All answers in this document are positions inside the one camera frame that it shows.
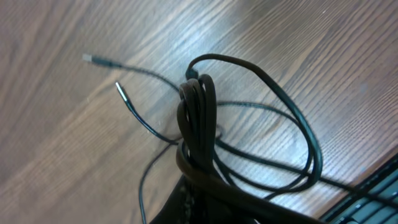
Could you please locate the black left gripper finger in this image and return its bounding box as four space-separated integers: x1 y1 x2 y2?
150 175 257 224

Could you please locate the black cable grey USB-C plug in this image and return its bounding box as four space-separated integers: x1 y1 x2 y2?
81 53 355 224

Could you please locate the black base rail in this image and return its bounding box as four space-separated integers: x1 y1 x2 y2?
320 156 397 224

